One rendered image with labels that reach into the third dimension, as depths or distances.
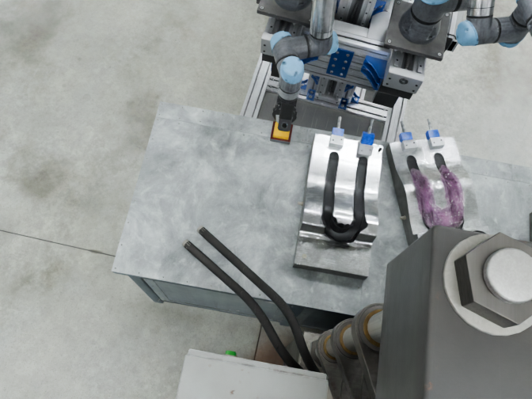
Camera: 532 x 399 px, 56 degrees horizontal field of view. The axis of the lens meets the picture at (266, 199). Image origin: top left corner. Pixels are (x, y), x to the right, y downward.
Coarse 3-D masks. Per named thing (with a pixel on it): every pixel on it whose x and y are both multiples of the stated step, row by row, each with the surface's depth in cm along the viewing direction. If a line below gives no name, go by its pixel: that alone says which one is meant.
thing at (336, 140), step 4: (340, 116) 190; (340, 120) 190; (332, 128) 188; (336, 128) 187; (340, 128) 188; (332, 132) 187; (336, 132) 187; (340, 132) 187; (332, 136) 185; (336, 136) 185; (340, 136) 185; (332, 140) 185; (336, 140) 184; (340, 140) 184; (332, 144) 184; (336, 144) 184; (340, 144) 184; (340, 148) 186
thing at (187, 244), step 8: (184, 240) 177; (192, 248) 176; (200, 256) 174; (208, 264) 172; (216, 264) 173; (216, 272) 171; (224, 272) 171; (224, 280) 170; (232, 280) 169; (232, 288) 168; (240, 288) 168
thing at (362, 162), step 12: (336, 156) 185; (336, 168) 184; (360, 168) 185; (360, 180) 183; (324, 192) 179; (360, 192) 182; (324, 204) 174; (360, 204) 178; (324, 216) 175; (360, 216) 174; (336, 228) 173; (348, 228) 174; (360, 228) 170; (336, 240) 174; (348, 240) 175
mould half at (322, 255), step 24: (312, 144) 193; (312, 168) 183; (312, 192) 178; (336, 192) 180; (312, 216) 171; (336, 216) 172; (312, 240) 176; (360, 240) 176; (312, 264) 173; (336, 264) 174; (360, 264) 174
